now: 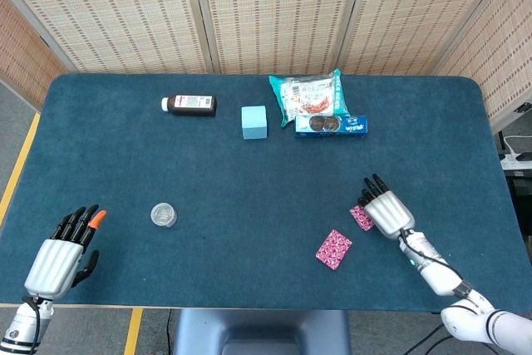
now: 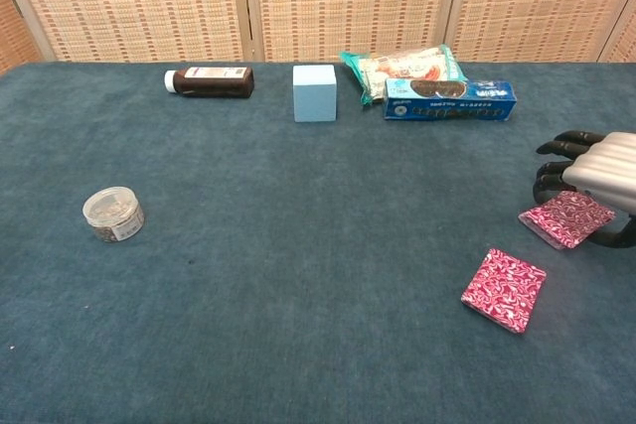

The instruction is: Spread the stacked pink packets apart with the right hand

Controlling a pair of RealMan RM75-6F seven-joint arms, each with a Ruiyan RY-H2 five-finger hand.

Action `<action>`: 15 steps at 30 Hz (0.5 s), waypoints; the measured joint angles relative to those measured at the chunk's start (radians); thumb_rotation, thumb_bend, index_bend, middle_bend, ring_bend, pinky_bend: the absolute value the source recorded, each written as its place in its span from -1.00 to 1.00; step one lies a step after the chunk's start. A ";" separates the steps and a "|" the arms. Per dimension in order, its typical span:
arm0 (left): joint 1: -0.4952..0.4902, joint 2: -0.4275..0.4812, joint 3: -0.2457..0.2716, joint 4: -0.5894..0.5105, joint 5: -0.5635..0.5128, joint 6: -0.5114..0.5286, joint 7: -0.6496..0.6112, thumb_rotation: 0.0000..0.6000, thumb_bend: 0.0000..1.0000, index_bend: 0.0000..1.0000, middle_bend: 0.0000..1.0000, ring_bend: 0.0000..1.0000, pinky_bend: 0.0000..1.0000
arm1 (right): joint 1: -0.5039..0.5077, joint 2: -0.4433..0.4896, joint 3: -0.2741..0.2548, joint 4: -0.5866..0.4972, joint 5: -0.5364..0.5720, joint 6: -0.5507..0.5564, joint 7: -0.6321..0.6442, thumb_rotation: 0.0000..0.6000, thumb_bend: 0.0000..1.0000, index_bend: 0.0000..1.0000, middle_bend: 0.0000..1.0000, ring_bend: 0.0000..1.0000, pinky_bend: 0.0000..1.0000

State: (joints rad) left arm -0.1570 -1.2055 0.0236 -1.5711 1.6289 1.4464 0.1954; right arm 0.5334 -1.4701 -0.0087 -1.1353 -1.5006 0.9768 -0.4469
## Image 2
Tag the blue cookie box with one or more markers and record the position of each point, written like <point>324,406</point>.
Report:
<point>447,101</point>

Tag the brown bottle with white cap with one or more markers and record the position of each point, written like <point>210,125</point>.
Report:
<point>213,82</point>

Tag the dark blue felt table mat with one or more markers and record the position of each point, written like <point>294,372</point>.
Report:
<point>298,255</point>

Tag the clear round plastic jar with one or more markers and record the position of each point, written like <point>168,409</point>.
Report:
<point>113,215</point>

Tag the light blue foam cube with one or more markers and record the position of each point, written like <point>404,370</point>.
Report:
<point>315,96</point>

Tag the teal snack bag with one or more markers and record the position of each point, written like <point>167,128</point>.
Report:
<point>392,66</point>

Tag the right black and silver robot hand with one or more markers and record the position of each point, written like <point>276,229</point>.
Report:
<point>606,166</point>

